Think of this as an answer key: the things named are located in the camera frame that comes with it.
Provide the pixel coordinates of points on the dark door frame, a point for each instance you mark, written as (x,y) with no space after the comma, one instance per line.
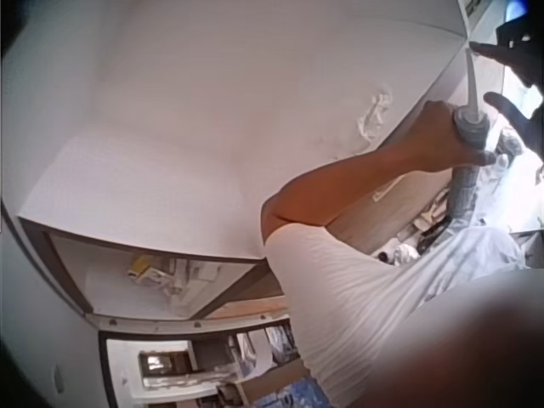
(103,365)

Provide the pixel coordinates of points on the blue patterned cloth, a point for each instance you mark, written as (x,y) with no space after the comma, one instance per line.
(293,393)

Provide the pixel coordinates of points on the person's left hand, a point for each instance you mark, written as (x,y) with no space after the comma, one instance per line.
(438,136)

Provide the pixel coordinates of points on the grey sealant cartridge white nozzle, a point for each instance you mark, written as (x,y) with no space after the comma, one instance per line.
(467,127)

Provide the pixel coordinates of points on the yellow box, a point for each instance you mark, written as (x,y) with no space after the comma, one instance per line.
(140,268)

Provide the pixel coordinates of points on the white cabinet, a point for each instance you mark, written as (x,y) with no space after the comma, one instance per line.
(212,127)

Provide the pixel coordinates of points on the cluttered shelf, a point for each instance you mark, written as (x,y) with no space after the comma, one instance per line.
(272,344)

